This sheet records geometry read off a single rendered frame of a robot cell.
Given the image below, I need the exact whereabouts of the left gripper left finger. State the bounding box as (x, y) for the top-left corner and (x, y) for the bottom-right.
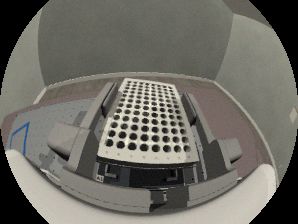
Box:
(47, 83), (150, 213)

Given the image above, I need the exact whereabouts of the grey perforated base plate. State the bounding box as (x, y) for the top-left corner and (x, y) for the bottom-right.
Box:
(5, 96), (206, 204)

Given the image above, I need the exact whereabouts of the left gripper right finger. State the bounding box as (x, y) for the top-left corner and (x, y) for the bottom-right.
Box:
(166, 92), (242, 206)

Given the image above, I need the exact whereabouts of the white well plate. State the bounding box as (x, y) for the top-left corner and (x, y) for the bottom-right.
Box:
(96, 79), (200, 171)

